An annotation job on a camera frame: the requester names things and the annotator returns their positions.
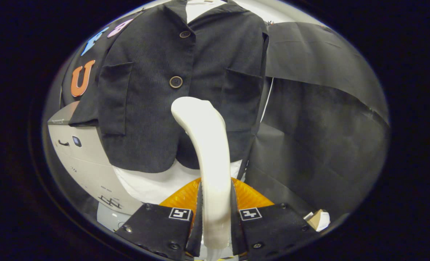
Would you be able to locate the small cardboard box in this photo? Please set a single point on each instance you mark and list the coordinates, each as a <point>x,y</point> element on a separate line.
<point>320,220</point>

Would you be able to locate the black backdrop cloth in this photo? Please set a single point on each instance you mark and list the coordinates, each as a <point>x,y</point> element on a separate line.
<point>327,127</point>

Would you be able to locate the white shirt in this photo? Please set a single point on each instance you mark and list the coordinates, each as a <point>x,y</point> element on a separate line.
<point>146,185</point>

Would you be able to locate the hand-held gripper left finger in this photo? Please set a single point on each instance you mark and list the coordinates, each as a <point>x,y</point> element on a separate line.
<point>197,232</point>

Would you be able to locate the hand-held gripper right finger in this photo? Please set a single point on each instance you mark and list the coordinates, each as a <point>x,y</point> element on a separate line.
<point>236,232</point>

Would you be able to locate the black button jacket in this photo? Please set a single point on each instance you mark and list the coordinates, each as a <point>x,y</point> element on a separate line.
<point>146,108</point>

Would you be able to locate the grey drawer cabinet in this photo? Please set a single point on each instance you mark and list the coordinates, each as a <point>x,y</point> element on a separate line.
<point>81,159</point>

